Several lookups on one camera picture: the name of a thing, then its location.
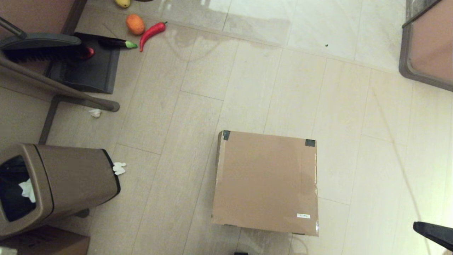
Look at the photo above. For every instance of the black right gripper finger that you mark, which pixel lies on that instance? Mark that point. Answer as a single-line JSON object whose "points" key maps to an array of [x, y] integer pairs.
{"points": [[437, 238], [437, 228]]}

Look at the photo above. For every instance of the brown cardboard shoe box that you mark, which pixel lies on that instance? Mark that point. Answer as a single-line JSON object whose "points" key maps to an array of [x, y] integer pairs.
{"points": [[265, 180]]}

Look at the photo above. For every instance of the brown table with grey rim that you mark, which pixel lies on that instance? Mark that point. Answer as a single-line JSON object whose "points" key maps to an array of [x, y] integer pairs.
{"points": [[431, 41]]}

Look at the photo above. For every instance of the crumpled white tissue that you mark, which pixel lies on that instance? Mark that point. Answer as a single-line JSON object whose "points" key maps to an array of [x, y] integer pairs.
{"points": [[28, 191], [119, 168], [95, 113]]}

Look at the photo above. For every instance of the red toy chili pepper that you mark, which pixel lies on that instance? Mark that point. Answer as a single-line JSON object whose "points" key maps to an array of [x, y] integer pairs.
{"points": [[152, 33]]}

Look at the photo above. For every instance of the brown plastic trash bin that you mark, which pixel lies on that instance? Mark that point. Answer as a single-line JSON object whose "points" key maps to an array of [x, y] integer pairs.
{"points": [[78, 177]]}

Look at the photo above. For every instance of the orange toy fruit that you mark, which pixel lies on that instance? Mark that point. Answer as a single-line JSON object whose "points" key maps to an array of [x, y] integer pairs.
{"points": [[135, 24]]}

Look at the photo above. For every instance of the dark toy eggplant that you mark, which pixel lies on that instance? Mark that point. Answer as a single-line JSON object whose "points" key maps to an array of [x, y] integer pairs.
{"points": [[113, 43]]}

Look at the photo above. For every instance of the black dustpan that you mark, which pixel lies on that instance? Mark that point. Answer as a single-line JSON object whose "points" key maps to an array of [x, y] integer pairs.
{"points": [[92, 73]]}

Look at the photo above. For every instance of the yellow toy mango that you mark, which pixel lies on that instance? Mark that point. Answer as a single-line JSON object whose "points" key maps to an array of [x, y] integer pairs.
{"points": [[122, 3]]}

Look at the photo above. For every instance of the small red toy fruit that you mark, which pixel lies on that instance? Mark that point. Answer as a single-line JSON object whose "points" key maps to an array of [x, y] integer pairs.
{"points": [[90, 53]]}

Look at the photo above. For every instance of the closed brown cardboard carton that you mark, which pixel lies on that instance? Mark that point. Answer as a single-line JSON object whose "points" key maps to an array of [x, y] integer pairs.
{"points": [[46, 244]]}

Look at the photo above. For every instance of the black bin liner bag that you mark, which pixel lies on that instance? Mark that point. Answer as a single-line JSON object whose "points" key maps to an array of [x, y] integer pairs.
{"points": [[10, 209]]}

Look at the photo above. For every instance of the black broom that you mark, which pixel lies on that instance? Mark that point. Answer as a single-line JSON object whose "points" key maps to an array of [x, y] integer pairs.
{"points": [[42, 40]]}

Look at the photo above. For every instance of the brown furniture panel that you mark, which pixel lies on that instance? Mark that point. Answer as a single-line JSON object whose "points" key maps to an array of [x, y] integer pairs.
{"points": [[35, 14]]}

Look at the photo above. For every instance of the brown metal furniture frame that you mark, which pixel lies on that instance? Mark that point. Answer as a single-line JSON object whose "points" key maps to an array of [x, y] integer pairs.
{"points": [[53, 86]]}

